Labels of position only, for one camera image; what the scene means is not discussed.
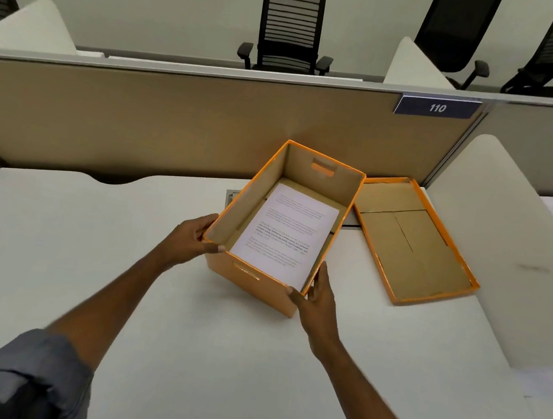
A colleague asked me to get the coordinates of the person's right hand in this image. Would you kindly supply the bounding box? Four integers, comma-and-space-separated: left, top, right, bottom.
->
279, 257, 352, 362

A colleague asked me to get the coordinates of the person's left hand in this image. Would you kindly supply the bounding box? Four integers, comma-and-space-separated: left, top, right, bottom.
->
158, 208, 231, 275

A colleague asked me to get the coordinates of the orange cardboard box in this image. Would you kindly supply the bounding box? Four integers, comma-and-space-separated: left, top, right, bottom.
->
194, 131, 370, 325

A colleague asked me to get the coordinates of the person's left forearm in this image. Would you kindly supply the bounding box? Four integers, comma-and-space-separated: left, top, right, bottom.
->
41, 239, 174, 379

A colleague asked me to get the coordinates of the person's right forearm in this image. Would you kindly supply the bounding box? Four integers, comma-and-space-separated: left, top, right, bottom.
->
302, 337, 456, 419

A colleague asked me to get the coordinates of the printed white paper sheet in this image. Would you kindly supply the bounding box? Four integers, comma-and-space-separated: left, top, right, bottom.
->
225, 178, 343, 296

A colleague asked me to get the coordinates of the orange cardboard box lid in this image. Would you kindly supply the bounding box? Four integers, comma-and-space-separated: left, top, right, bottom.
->
342, 171, 492, 315

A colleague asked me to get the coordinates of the beige desk partition panel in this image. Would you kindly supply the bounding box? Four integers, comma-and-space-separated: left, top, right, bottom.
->
0, 42, 490, 226

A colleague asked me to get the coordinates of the large white side divider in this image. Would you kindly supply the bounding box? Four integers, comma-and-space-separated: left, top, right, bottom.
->
408, 128, 553, 374

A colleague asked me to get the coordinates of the grey shirt sleeve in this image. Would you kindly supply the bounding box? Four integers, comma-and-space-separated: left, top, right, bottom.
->
0, 325, 100, 419

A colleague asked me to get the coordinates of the blue desk number sign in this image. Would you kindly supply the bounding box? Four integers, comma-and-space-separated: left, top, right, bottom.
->
393, 92, 483, 124

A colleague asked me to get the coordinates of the grey desk partition panel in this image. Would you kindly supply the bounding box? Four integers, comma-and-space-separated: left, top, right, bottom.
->
423, 84, 553, 200

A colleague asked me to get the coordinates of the black mesh office chair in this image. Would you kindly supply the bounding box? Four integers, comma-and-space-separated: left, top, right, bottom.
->
409, 0, 504, 94

